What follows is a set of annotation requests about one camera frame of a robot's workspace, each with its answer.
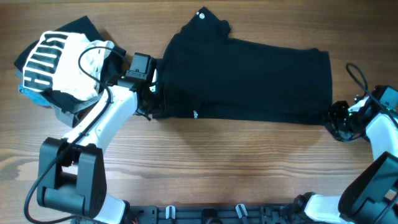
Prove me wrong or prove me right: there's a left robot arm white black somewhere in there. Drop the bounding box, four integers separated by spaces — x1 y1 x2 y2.
32 78 159 223

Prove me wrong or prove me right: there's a black t-shirt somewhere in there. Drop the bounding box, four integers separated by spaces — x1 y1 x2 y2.
157 7 333 125

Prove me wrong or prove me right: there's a folded grey garment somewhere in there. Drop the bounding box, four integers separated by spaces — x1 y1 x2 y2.
50 93 103 128

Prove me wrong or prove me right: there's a folded blue garment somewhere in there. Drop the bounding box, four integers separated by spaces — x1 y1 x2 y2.
18 83 51 107

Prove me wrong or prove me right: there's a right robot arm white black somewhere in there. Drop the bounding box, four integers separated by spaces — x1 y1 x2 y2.
289 98 397 223

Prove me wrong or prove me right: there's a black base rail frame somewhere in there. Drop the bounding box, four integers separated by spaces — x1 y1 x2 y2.
121 204 314 224

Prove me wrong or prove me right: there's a white shirt black print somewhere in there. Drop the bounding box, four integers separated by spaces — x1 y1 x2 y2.
22 31 114 101

